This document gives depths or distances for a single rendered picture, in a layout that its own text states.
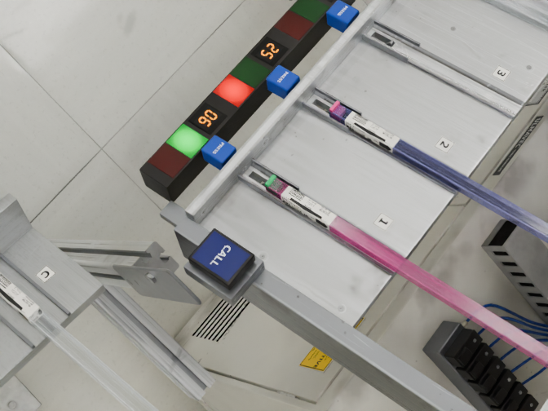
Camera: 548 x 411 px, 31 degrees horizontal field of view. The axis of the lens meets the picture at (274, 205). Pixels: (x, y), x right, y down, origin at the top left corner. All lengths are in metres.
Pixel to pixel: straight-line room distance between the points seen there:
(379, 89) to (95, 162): 0.76
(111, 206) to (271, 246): 0.78
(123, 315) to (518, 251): 0.54
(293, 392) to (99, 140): 0.65
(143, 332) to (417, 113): 0.56
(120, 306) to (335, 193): 0.50
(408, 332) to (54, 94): 0.77
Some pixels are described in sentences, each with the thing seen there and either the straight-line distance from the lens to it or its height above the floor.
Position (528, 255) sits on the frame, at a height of 0.66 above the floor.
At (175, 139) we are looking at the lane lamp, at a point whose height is 0.65.
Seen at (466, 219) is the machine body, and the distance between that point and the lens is 1.30.
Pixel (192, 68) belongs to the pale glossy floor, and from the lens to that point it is 1.79.
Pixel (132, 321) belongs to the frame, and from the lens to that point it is 1.41.
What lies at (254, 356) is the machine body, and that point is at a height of 0.37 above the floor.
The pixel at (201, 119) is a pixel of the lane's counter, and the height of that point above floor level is 0.66.
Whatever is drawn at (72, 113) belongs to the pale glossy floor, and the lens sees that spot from 1.71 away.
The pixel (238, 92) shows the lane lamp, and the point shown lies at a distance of 1.08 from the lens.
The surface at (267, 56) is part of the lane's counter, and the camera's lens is 1.11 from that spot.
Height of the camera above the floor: 1.63
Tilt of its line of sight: 62 degrees down
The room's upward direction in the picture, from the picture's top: 87 degrees clockwise
